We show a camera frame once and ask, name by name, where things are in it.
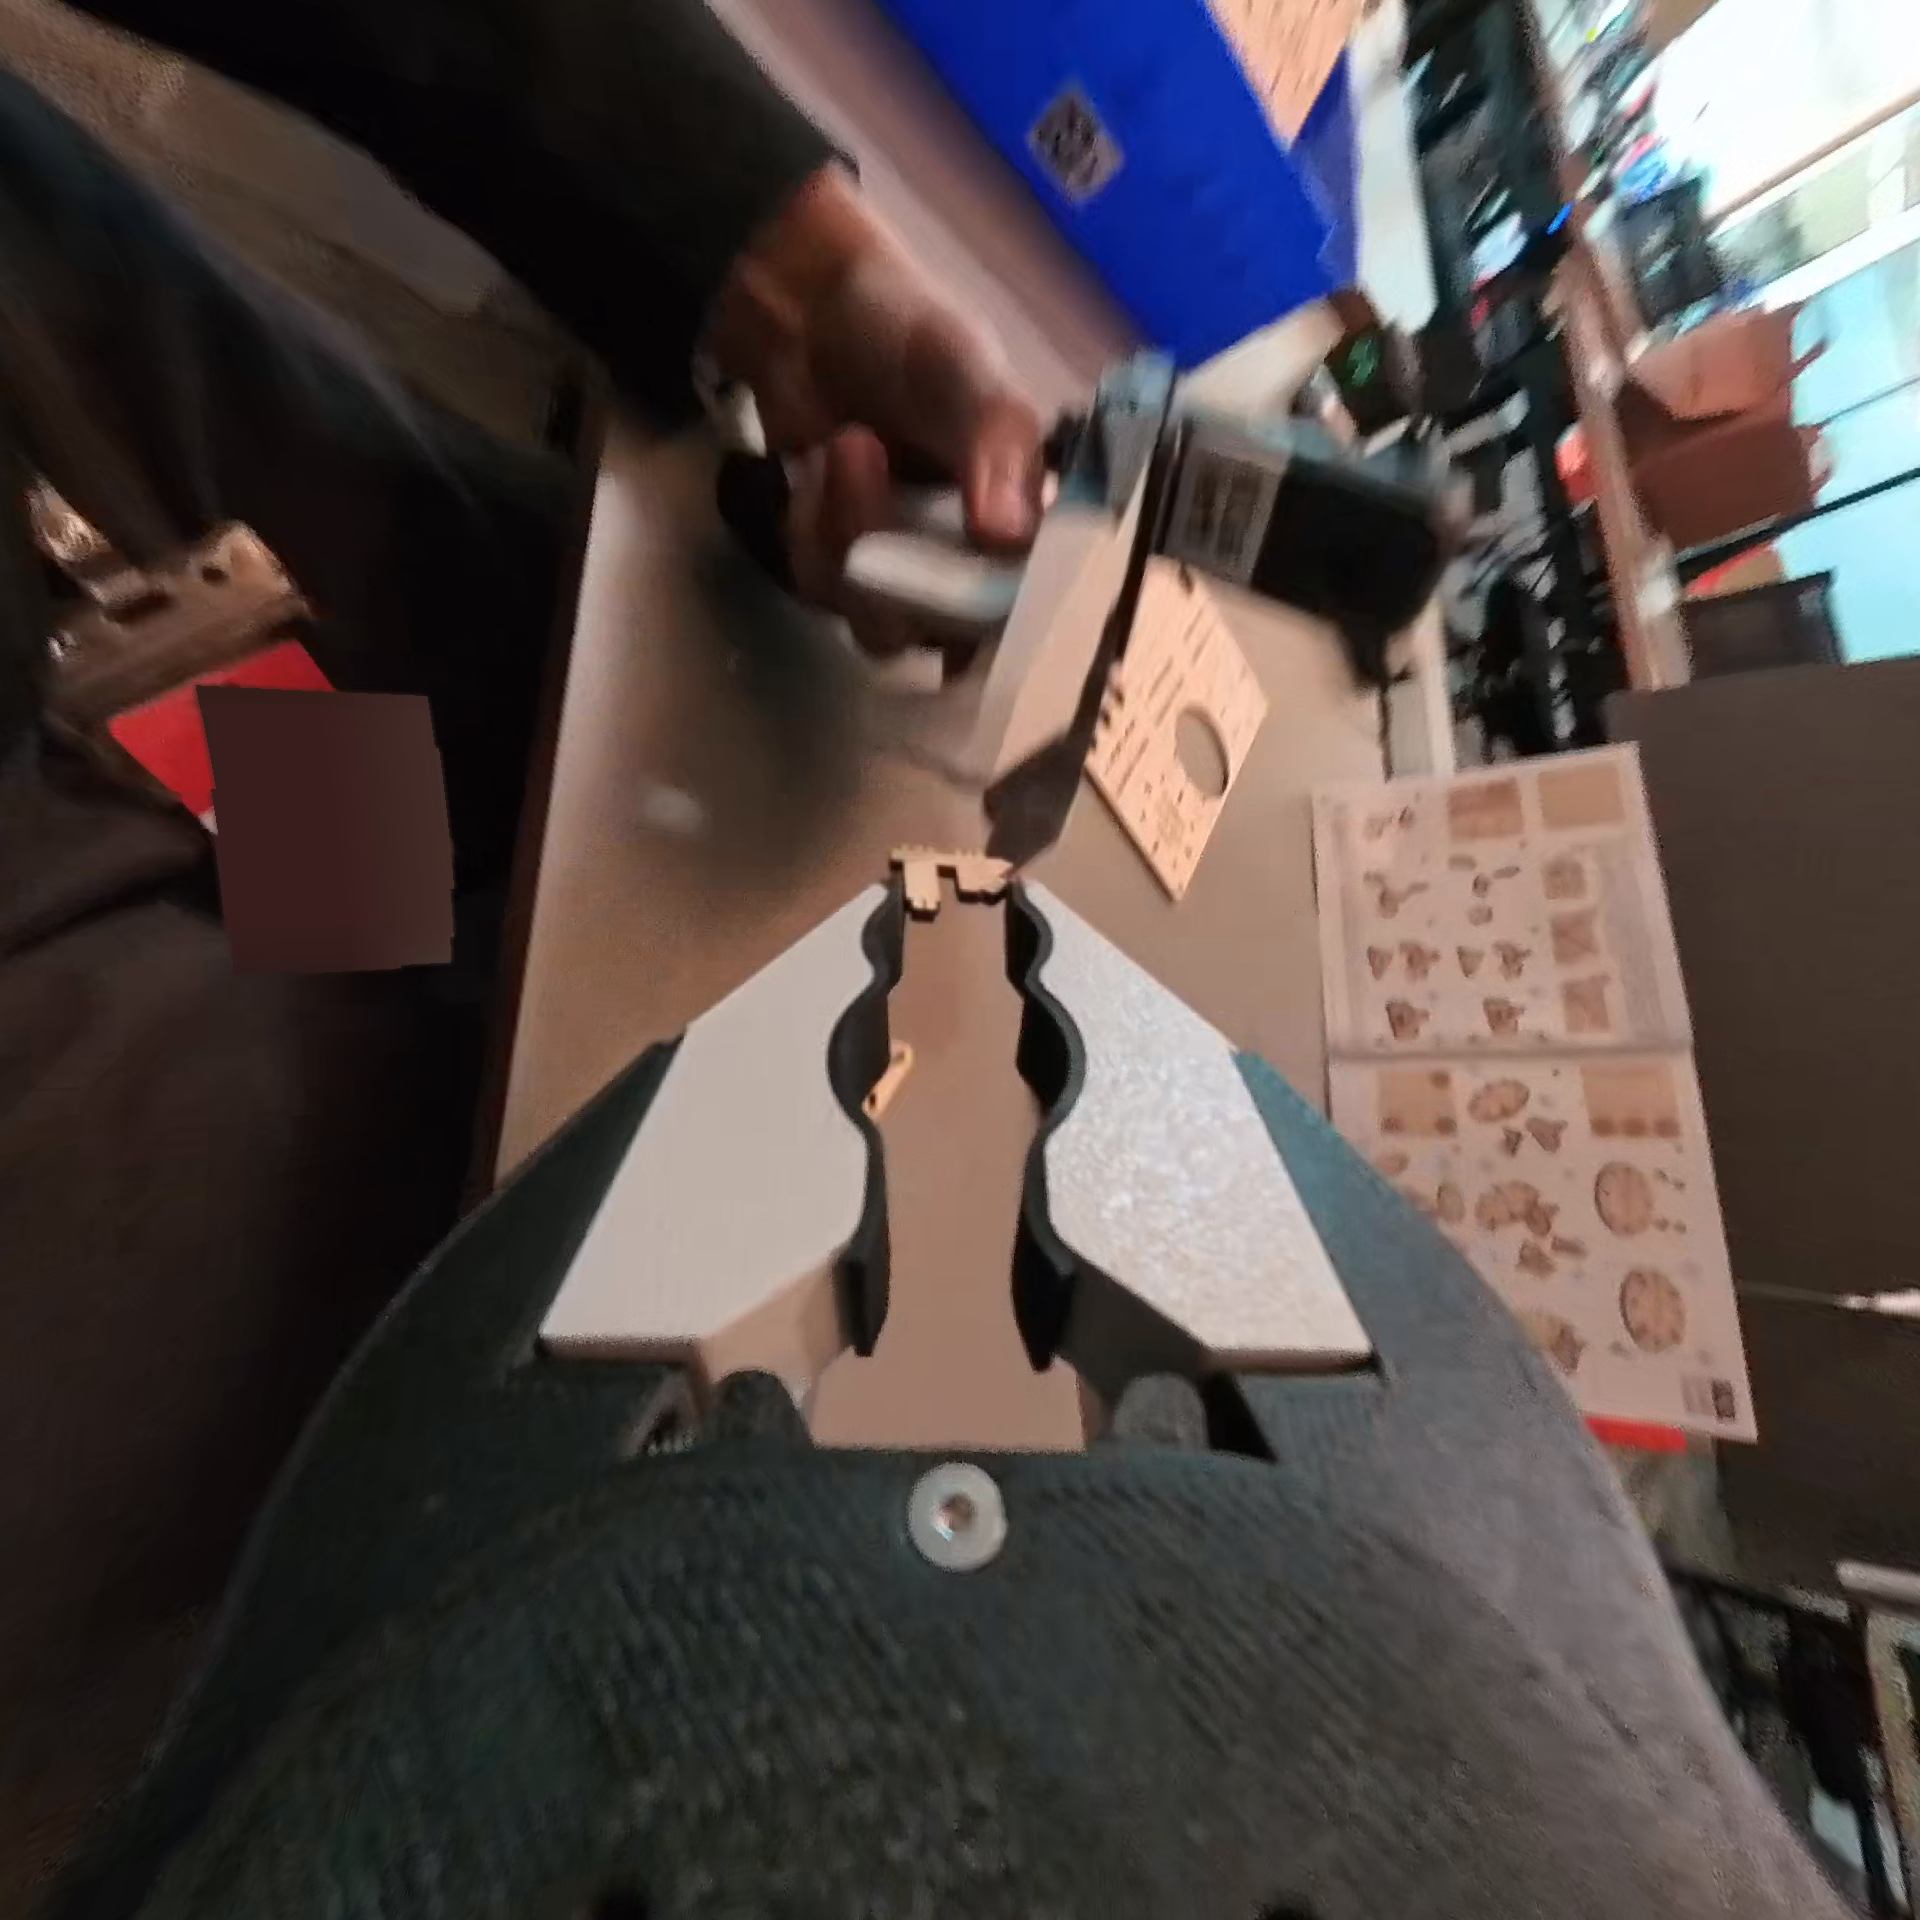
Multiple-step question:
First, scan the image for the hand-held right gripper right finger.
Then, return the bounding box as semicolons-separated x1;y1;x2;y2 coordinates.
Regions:
1002;876;1380;1380

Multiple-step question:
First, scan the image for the brown cardboard box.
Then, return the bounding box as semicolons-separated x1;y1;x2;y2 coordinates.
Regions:
1626;301;1840;551

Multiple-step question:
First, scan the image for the blue box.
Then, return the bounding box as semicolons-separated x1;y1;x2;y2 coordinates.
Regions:
876;0;1359;371

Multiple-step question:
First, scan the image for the wooden part sheet with hole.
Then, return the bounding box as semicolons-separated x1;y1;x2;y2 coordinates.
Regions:
1081;566;1274;902

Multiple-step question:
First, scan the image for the small wooden model part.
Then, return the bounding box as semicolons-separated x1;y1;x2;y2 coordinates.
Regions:
887;847;1015;921

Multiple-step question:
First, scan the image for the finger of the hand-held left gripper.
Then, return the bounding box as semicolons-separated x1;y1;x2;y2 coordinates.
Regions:
972;450;1163;876

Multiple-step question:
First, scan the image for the printed instruction sheet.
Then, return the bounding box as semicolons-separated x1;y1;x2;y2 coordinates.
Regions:
1310;743;1759;1446

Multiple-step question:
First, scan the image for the cluttered storage shelf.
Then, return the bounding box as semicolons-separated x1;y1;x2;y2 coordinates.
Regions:
1401;0;1697;753

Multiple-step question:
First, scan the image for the red badge card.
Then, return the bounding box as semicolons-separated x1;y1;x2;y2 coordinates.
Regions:
107;644;335;825

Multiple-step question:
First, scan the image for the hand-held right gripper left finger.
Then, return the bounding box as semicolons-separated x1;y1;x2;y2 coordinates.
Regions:
536;883;911;1376

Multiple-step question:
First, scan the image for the person's left hand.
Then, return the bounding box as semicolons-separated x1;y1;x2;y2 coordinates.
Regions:
701;163;1052;606

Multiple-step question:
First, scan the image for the person's left forearm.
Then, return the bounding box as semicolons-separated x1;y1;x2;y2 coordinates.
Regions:
82;0;860;396

